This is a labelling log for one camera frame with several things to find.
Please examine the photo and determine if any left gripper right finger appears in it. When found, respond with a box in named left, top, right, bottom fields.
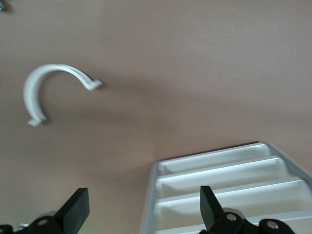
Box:
left=199, top=185, right=297, bottom=234

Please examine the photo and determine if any white curved plastic clip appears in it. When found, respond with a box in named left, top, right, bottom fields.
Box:
left=23, top=63, right=103, bottom=127

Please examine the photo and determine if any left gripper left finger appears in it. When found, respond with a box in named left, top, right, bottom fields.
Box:
left=0, top=187, right=90, bottom=234

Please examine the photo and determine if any white drawer cabinet shell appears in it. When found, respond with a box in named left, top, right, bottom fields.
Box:
left=139, top=140, right=312, bottom=234

